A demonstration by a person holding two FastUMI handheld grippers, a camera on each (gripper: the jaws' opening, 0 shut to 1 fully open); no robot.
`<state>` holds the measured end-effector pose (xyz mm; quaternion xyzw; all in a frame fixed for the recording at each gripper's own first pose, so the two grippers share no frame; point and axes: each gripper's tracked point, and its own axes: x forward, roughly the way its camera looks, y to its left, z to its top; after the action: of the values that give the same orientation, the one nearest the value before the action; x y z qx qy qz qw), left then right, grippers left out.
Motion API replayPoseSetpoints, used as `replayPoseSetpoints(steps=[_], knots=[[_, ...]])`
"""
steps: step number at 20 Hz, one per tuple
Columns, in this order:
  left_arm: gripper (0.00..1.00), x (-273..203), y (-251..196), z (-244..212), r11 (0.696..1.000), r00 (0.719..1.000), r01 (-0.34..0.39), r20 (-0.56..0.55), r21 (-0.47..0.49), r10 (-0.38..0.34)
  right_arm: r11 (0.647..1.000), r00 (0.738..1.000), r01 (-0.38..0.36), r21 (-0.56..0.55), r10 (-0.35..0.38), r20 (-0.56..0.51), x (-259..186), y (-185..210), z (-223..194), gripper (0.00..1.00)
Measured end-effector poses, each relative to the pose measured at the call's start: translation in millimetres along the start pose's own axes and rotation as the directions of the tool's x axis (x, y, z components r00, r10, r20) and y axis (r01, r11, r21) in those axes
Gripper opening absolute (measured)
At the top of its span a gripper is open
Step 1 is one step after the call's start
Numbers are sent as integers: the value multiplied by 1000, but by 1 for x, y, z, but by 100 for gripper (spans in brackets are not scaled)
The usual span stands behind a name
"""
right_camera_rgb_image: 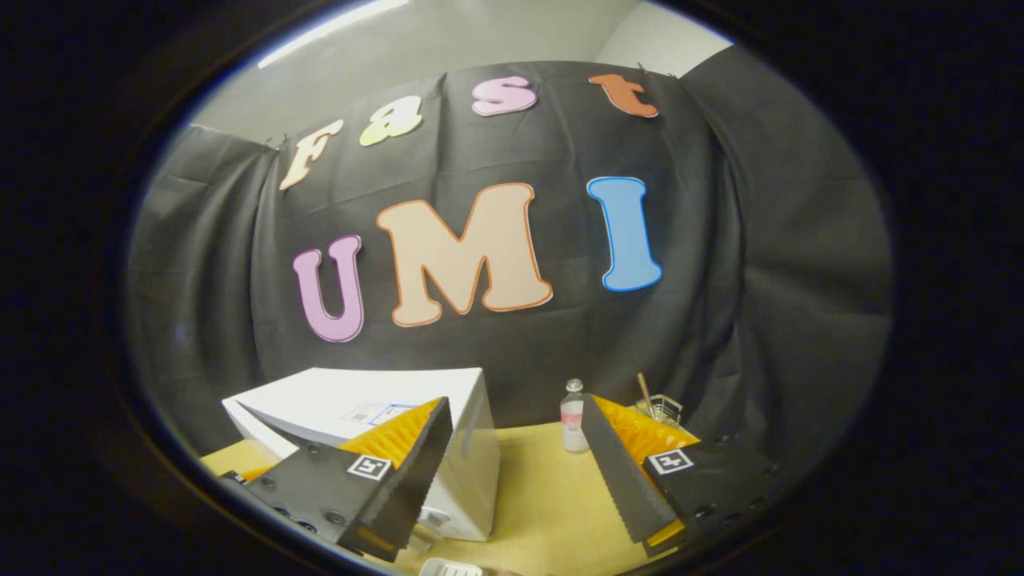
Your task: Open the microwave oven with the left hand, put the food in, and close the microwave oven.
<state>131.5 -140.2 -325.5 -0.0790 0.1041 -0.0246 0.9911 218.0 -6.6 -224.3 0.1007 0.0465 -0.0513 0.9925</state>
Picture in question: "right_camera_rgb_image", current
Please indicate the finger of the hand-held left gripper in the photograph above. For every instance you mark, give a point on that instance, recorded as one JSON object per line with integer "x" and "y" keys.
{"x": 256, "y": 473}

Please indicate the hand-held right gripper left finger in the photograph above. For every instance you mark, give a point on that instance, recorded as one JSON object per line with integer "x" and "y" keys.
{"x": 416, "y": 472}

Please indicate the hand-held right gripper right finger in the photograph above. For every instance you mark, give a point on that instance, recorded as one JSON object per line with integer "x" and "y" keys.
{"x": 616, "y": 472}

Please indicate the white microwave oven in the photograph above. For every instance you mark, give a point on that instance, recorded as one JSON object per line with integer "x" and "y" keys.
{"x": 336, "y": 400}

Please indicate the white food tray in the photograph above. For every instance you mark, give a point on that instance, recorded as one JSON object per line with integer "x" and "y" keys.
{"x": 450, "y": 569}

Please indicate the small clear plastic bottle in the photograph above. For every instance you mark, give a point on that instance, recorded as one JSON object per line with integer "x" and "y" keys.
{"x": 573, "y": 420}

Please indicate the wooden stick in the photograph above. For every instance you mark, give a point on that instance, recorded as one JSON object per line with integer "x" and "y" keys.
{"x": 645, "y": 386}

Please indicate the black backdrop cloth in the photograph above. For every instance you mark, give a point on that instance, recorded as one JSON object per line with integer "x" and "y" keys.
{"x": 760, "y": 280}

